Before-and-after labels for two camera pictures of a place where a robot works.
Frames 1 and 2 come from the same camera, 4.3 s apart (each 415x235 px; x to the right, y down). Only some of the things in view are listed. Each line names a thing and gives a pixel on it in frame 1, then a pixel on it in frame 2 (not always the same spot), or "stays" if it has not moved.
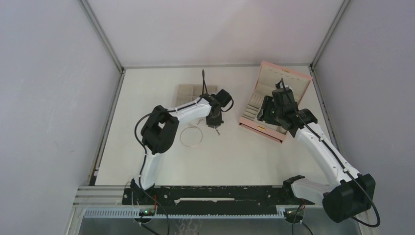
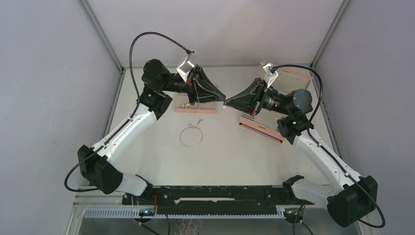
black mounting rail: [183, 200] stays
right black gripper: [263, 114] to [245, 100]
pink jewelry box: [269, 75] stays
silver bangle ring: [189, 126] stays
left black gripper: [217, 123] to [201, 89]
